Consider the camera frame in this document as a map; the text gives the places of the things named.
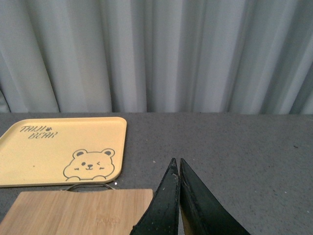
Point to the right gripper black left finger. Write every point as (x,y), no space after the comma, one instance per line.
(162,215)

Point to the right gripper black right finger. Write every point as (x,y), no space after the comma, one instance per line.
(201,211)

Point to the bamboo cutting board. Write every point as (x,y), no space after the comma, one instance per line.
(108,212)

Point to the yellow bear tray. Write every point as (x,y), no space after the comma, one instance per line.
(62,151)

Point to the grey curtain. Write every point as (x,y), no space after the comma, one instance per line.
(239,56)

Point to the metal cutting board handle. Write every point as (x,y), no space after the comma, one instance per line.
(88,185)

